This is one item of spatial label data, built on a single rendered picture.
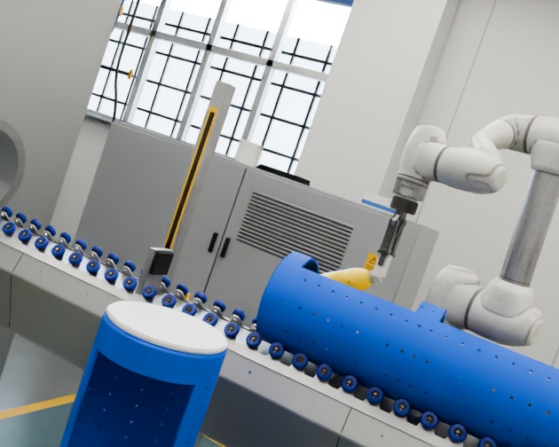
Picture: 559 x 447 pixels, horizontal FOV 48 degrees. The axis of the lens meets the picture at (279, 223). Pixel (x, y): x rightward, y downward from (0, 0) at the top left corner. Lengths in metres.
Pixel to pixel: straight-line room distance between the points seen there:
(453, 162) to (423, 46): 2.88
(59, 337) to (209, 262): 1.68
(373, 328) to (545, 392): 0.43
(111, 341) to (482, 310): 1.29
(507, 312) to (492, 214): 2.38
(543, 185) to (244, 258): 1.94
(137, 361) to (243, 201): 2.41
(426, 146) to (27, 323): 1.42
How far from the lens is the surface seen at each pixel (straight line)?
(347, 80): 4.60
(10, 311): 2.33
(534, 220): 2.16
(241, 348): 1.83
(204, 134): 2.38
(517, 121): 2.21
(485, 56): 4.74
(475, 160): 1.68
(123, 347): 1.32
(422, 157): 1.73
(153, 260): 2.03
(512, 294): 2.16
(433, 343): 1.66
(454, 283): 2.24
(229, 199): 3.68
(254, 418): 1.84
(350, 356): 1.70
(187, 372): 1.32
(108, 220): 4.18
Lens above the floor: 1.42
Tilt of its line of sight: 4 degrees down
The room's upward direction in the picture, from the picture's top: 19 degrees clockwise
